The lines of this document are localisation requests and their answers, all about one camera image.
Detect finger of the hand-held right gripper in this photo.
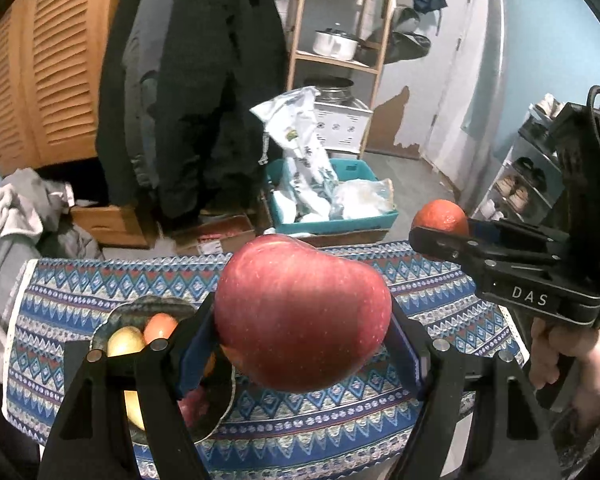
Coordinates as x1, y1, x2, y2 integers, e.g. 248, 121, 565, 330
409, 226, 563, 287
467, 217, 572, 258

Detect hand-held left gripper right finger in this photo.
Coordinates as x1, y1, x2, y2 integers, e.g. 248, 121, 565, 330
382, 305, 563, 480

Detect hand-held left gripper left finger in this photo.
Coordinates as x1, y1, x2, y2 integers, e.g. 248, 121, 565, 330
37, 292, 221, 480

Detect dark red apple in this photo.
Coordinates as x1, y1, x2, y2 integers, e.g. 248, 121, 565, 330
177, 382, 211, 421

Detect person's right hand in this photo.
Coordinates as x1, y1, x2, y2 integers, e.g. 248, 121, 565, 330
527, 317, 600, 391

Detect brown shoes pair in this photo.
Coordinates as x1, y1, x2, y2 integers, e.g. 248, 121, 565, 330
495, 177, 531, 213

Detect dark shoes pair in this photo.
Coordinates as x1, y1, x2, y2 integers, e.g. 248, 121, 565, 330
512, 157, 547, 186

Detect white shoe rack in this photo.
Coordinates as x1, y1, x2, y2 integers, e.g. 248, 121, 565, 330
472, 92, 571, 226

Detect teal plastic bin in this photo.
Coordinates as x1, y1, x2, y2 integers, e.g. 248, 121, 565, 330
266, 159, 400, 236

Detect cardboard box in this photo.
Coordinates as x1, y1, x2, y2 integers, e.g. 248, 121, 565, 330
172, 215, 257, 256

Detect patterned blue tablecloth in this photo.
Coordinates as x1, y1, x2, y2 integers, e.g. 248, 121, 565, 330
2, 241, 526, 480

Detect wooden drawer box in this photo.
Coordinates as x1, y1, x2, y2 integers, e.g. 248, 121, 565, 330
70, 204, 151, 250

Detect white printed box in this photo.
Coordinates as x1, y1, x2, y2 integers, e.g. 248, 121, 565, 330
312, 100, 373, 153

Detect white printed plastic bag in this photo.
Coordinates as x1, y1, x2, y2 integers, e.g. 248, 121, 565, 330
250, 86, 341, 223

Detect metal canister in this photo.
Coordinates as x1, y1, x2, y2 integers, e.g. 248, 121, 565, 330
305, 77, 356, 103

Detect grey clothing pile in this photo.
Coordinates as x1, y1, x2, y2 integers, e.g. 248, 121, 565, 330
0, 167, 103, 386

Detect dark hanging bag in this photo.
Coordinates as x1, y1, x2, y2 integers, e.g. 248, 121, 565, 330
384, 0, 448, 65

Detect steel cooking pot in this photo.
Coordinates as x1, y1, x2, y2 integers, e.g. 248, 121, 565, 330
312, 29, 376, 61

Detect dark hanging coats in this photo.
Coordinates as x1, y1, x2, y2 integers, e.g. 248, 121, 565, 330
96, 0, 288, 231

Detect wooden shelf rack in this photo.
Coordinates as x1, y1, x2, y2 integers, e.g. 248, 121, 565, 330
286, 0, 400, 158

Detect wooden louvred cabinet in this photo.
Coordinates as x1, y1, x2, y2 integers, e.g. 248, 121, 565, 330
0, 0, 146, 178

